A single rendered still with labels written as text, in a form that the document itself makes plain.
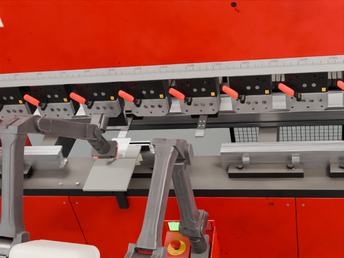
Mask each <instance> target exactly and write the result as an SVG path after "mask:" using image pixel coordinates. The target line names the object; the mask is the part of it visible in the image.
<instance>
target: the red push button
mask: <svg viewBox="0 0 344 258"><path fill-rule="evenodd" d="M180 245H181V242H180V241H179V240H173V241H172V242H171V247H172V248H174V250H178V249H179V247H180Z"/></svg>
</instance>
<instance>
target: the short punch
mask: <svg viewBox="0 0 344 258"><path fill-rule="evenodd" d="M106 129H107V130H112V129H129V127H128V120H127V117H126V113H125V109H123V111H122V114H119V115H118V117H109V121H108V124H107V128H106Z"/></svg>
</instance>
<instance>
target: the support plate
mask: <svg viewBox="0 0 344 258"><path fill-rule="evenodd" d="M140 150H141V146H128V148H127V151H126V153H125V156H124V158H130V159H96V160H95V162H94V164H93V167H92V169H91V171H90V174H89V176H88V178H87V181H86V183H85V185H84V187H83V191H127V188H128V185H129V182H130V179H131V176H132V174H133V171H134V168H135V165H136V162H137V159H138V156H139V153H140Z"/></svg>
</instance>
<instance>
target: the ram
mask: <svg viewBox="0 0 344 258"><path fill-rule="evenodd" d="M0 17H1V20H2V22H3V25H4V27H0V74H15V73H34V72H53V71H71V70H90V69H108V68H127V67H145V66H164V65H183V64H193V63H211V62H230V61H249V60H267V59H286V58H304V57H323V56H342V55H344V0H0ZM327 71H344V63H340V64H320V65H309V66H289V67H269V68H249V69H230V70H210V71H190V72H170V73H150V74H131V75H111V76H91V77H71V78H51V79H31V80H11V81H0V87H20V86H32V85H53V84H74V83H95V82H116V81H137V80H158V79H179V78H200V77H222V76H243V75H264V74H285V73H306V72H327Z"/></svg>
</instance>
